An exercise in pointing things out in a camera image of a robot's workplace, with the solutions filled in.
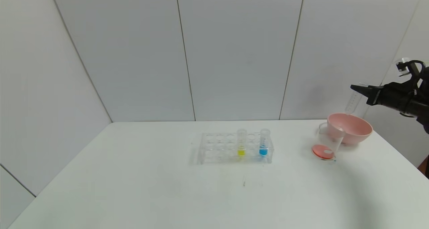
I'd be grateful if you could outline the test tube with red pigment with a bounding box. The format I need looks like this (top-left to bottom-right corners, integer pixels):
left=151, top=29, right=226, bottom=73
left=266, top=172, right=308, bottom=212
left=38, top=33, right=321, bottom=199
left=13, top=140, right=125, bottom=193
left=345, top=88, right=365, bottom=116

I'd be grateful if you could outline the clear plastic test tube rack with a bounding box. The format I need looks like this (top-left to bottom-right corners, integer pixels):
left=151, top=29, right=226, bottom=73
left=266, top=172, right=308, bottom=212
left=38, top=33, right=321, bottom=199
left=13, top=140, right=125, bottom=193
left=197, top=133, right=274, bottom=165

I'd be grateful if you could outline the pink bowl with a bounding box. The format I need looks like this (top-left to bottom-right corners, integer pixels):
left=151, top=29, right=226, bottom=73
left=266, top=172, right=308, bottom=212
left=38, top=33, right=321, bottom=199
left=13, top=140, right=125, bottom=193
left=327, top=113, right=373, bottom=145

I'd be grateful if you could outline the test tube with blue pigment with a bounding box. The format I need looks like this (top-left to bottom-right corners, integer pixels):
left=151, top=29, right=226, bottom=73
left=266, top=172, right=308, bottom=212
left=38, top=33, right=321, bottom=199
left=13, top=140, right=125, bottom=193
left=259, top=129, right=270, bottom=156

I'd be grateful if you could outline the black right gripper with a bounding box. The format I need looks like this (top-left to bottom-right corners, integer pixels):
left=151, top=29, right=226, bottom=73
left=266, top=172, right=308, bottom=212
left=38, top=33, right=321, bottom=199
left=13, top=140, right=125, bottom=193
left=350, top=82, right=411, bottom=115

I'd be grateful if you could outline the dark brown object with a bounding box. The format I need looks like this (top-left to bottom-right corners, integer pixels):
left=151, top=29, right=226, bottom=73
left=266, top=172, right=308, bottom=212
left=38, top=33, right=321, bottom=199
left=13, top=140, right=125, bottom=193
left=417, top=154, right=429, bottom=180

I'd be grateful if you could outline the clear glass beaker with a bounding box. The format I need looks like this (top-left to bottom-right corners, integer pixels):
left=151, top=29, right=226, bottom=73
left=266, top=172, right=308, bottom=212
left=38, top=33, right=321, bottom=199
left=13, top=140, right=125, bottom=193
left=311, top=122, right=346, bottom=161

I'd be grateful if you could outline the test tube with yellow pigment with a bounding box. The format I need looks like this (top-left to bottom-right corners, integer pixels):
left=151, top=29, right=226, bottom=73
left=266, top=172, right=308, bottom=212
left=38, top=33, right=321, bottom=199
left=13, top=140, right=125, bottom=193
left=237, top=129, right=247, bottom=157

